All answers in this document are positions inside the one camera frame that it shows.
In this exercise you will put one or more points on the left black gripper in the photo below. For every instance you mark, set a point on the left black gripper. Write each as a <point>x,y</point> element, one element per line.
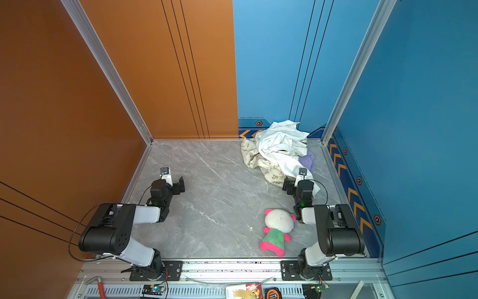
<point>176,186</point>

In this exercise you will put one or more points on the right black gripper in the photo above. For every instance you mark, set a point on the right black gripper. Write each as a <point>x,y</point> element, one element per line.
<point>289,185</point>

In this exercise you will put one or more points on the purple cloth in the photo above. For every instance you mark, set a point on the purple cloth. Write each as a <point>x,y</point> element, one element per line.
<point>308,161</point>

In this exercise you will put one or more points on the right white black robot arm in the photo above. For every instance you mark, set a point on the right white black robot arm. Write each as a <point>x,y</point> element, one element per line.
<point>338,234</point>

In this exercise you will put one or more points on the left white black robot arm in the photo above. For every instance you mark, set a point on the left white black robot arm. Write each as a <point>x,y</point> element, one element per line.
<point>108,233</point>

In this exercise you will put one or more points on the white crumpled cloth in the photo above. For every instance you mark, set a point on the white crumpled cloth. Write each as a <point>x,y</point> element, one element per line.
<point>283,144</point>

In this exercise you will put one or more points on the cream green printed cloth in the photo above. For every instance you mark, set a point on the cream green printed cloth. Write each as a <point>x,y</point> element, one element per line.
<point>254,159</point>

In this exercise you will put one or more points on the pink green plush toy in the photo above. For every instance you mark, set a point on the pink green plush toy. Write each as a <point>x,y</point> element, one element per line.
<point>278,226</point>

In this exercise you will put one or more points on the green circuit board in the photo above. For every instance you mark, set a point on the green circuit board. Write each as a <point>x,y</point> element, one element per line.
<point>154,291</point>

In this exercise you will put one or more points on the small right circuit board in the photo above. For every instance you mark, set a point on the small right circuit board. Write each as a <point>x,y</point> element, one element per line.
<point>320,287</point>

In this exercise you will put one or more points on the black orange tape measure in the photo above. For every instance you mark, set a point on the black orange tape measure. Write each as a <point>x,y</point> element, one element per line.
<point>273,293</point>

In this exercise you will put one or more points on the red beige box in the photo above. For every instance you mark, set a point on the red beige box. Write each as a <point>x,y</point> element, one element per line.
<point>244,291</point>

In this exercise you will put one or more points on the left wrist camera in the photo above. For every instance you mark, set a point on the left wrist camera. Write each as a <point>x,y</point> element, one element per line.
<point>166,175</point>

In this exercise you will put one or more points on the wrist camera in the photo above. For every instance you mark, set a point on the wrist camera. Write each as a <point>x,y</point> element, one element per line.
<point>166,175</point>
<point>302,174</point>

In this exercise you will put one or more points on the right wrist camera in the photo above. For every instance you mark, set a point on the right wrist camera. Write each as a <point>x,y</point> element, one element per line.
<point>302,174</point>

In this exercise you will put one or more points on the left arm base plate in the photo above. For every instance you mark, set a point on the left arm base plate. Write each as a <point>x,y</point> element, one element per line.
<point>169,270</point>

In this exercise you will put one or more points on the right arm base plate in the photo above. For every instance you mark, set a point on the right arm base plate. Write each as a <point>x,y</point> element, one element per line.
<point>291,270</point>

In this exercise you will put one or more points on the aluminium front rail frame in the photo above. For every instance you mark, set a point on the aluminium front rail frame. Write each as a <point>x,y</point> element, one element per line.
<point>353,278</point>

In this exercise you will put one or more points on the red handled tool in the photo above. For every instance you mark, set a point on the red handled tool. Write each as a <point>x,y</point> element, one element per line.
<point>100,286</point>

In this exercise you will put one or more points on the right aluminium corner post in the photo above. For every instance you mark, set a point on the right aluminium corner post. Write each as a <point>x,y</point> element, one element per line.
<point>374,31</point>

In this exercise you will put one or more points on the aluminium corner post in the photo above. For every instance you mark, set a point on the aluminium corner post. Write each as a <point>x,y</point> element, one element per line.
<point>84,26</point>
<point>374,31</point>

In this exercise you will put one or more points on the left aluminium corner post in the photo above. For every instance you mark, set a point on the left aluminium corner post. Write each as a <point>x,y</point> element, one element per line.
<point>84,26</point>

